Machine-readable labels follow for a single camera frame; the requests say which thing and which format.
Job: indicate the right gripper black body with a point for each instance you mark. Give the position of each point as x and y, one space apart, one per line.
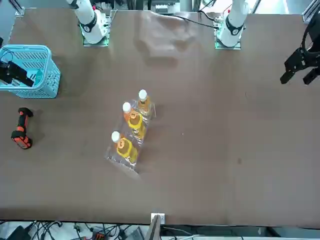
5 72

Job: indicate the yellow label bottle orange cap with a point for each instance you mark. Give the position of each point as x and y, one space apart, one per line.
136 122
126 150

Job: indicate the grey electrical box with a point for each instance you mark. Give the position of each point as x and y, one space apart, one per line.
166 6

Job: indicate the pale yellow drink bottle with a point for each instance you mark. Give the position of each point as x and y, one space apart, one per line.
144 103

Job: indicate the orange juice bottle white cap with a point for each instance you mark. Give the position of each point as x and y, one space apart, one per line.
126 111
115 140

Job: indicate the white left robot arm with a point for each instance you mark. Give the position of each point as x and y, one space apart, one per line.
233 27

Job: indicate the red black plug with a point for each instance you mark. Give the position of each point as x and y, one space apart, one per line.
98 235

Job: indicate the light blue plastic basket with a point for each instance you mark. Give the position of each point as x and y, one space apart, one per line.
48 80

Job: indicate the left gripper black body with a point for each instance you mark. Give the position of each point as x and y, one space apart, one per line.
316 57

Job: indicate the clear acrylic tiered shelf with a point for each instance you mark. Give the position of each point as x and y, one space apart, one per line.
146 113

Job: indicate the aluminium frame post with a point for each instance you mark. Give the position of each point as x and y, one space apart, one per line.
156 222

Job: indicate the black power adapter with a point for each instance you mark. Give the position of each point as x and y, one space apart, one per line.
17 232

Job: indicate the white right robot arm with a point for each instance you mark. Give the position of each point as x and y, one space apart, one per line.
90 27

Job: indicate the aluminium corner profile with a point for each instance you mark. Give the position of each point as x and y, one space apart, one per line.
308 12
20 10

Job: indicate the orange black barcode scanner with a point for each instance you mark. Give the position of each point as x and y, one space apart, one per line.
22 130

